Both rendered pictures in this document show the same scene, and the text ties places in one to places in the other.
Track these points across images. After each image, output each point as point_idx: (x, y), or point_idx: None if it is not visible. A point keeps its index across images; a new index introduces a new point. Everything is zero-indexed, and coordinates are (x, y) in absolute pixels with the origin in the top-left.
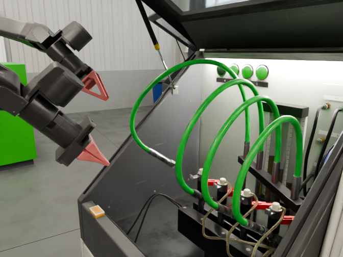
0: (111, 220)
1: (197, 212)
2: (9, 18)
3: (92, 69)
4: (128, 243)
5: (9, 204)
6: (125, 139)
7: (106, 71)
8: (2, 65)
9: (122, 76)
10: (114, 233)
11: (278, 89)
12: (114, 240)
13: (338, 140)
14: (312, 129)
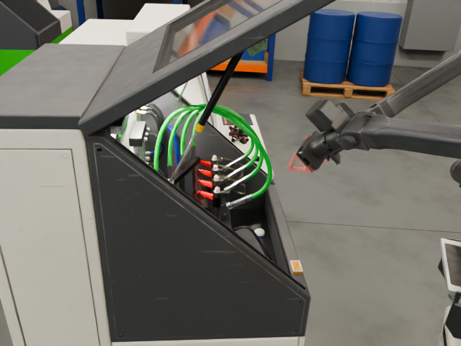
0: (285, 257)
1: (221, 220)
2: (415, 121)
3: (306, 140)
4: (282, 233)
5: None
6: (247, 246)
7: None
8: (373, 108)
9: None
10: (289, 243)
11: (129, 121)
12: (291, 238)
13: (193, 111)
14: (159, 127)
